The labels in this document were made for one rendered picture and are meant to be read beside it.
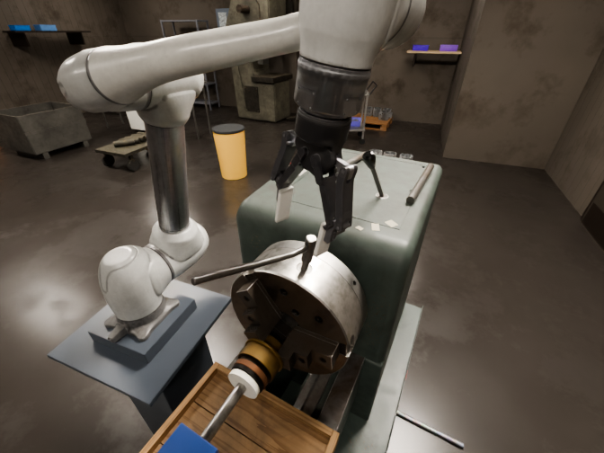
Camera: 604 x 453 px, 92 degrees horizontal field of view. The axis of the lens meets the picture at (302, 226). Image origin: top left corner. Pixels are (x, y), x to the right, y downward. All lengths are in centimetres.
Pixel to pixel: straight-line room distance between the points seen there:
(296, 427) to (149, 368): 54
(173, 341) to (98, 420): 96
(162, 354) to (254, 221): 59
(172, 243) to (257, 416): 59
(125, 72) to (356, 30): 41
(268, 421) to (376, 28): 78
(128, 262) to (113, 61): 59
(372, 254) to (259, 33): 48
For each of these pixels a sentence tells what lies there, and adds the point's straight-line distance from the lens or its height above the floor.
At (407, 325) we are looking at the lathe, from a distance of 148.
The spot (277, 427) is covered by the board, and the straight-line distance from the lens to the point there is 82.
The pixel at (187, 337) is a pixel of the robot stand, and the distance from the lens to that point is 117.
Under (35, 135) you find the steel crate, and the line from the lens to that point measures 601.
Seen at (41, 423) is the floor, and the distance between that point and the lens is 221.
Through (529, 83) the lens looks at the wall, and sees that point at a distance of 513.
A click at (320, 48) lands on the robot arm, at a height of 163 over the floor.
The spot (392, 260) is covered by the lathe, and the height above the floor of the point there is 123.
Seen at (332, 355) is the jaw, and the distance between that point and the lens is 64.
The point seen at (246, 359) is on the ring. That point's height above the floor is 111.
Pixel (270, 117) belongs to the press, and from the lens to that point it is 673.
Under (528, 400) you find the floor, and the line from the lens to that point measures 219.
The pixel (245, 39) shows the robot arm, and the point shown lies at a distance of 56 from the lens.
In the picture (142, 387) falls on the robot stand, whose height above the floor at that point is 75.
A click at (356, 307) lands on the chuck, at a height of 115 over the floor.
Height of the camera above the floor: 165
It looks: 34 degrees down
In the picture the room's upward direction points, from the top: straight up
